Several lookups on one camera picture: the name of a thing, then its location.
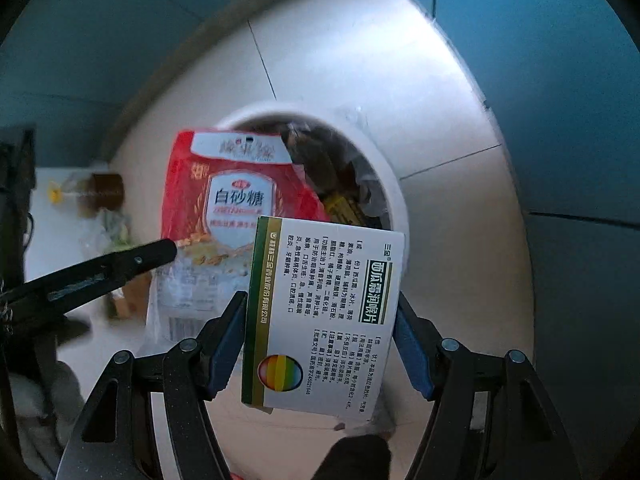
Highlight red white sugar bag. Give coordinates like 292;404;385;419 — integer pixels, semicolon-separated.
139;130;328;356

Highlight white green medicine box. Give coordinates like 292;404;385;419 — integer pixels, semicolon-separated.
241;217;406;422

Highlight white round trash bin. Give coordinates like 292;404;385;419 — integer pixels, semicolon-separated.
214;102;410;281

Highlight blue kitchen base cabinets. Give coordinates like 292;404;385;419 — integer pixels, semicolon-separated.
1;0;639;479

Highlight brown cardboard box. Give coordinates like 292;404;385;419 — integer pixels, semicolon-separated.
106;272;152;321

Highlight left grey slipper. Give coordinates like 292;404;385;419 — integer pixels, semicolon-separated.
10;361;85;479

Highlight white plastic bag pile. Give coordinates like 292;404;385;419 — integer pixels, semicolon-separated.
79;209;134;259

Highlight cooking oil bottle yellow cap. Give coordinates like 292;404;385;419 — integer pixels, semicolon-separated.
48;171;125;219

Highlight right black trouser leg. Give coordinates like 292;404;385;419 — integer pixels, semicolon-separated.
311;434;392;480

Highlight yellow package in bin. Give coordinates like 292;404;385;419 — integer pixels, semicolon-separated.
322;192;367;226

